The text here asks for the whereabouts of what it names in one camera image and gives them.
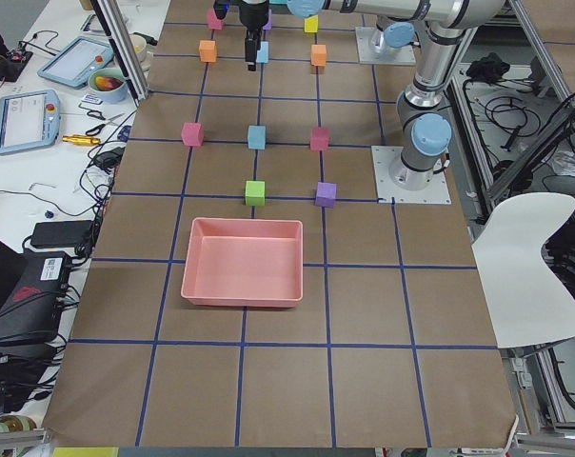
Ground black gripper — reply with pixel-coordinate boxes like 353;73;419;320
239;0;269;71

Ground light blue foam block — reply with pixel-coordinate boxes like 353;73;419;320
247;125;267;150
256;41;269;64

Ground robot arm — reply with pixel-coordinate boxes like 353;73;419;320
369;15;415;55
287;1;504;190

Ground purple foam block right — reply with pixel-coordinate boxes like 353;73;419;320
263;10;272;30

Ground purple foam block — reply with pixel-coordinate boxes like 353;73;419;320
263;10;272;30
314;182;337;209

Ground pink foam block right outer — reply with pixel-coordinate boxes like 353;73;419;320
207;9;224;30

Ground pink foam block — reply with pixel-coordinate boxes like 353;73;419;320
207;9;224;30
309;127;330;151
181;122;204;147

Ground orange foam block outer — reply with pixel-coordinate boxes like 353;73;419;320
198;40;218;63

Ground yellow foam block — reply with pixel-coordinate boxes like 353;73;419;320
304;15;319;33

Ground orange foam block near base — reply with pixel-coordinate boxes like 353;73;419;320
310;44;327;68

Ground pink foam block left outer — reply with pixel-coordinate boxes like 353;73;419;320
181;122;204;147

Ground cream bowl with lemon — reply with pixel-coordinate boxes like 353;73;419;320
129;34;153;70

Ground pink foam block left inner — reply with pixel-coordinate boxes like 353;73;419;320
309;127;330;151

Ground blue bowl with fruit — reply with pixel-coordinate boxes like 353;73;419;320
88;68;129;104

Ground green foam block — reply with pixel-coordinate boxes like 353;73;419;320
245;180;266;207

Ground purple foam block left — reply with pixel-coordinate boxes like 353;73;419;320
314;182;337;209

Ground black scissors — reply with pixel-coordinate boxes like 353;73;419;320
85;113;123;137

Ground teach pendant far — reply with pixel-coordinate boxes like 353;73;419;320
37;36;114;89

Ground teach pendant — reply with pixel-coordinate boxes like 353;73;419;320
37;36;114;89
0;89;61;155

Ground pink plastic tray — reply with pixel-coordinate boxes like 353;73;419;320
181;217;304;308

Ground teach pendant near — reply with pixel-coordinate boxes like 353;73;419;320
0;89;61;155

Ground black power adapter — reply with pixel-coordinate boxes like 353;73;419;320
30;220;92;248

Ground black laptop bag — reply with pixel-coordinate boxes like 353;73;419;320
0;251;72;348

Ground white chair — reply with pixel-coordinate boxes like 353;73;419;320
472;192;575;348

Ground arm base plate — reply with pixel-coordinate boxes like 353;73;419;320
371;146;451;205
355;27;416;67

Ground aluminium frame post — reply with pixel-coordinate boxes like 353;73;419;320
91;0;149;104

